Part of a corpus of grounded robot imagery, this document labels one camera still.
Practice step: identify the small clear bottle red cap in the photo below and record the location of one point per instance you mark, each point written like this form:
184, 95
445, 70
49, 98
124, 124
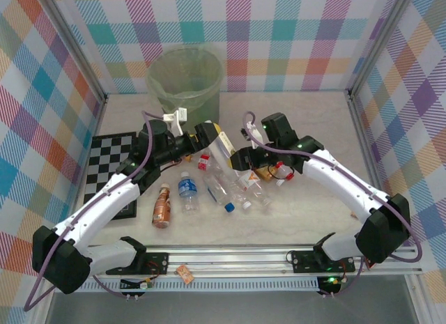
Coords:
284, 170

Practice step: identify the amber drink bottle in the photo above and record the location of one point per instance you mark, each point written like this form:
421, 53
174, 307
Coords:
264, 174

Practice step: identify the blue label water bottle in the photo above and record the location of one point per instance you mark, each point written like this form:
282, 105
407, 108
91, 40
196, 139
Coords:
187, 188

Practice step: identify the clear bottle orange white label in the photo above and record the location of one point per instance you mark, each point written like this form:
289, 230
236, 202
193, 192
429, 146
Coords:
249, 180

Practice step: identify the large clear bottle yellow label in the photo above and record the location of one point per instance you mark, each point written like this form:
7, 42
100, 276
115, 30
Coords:
223, 150

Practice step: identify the brown label drink bottle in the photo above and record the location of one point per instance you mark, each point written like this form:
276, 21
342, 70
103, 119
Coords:
162, 209

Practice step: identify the clear bottle blue cap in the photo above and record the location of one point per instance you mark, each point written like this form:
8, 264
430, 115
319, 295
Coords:
216, 195

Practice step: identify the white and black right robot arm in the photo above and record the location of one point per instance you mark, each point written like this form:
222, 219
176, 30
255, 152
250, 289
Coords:
334, 177

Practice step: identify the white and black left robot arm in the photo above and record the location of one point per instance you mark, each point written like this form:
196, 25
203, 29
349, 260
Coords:
104, 205

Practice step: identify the translucent bin with green liner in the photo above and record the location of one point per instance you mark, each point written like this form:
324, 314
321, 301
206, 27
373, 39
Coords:
184, 76

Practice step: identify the small yellow brown cap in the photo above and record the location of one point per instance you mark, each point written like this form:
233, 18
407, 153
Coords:
188, 159

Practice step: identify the clear bottle red white label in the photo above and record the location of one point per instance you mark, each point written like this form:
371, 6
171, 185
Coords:
203, 162

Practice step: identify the black and white chessboard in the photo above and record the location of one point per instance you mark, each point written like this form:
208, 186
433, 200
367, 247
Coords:
104, 153

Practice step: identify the small orange tag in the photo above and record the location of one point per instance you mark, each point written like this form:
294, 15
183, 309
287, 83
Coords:
185, 273

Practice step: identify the black controller board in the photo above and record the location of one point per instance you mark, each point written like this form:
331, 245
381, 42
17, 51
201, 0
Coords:
136, 285

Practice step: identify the aluminium frame side bar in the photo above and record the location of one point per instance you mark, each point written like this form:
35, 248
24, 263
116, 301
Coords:
362, 136
99, 118

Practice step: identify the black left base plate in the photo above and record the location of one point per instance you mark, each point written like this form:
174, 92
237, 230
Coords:
157, 261

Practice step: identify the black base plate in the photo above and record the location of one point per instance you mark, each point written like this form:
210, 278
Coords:
157, 261
303, 261

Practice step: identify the aluminium frame post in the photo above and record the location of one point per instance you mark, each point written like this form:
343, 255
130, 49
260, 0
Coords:
76, 48
380, 42

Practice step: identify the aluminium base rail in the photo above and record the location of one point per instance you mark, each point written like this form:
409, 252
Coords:
226, 259

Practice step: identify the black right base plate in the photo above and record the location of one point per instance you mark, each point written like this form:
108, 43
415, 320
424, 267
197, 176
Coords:
303, 261

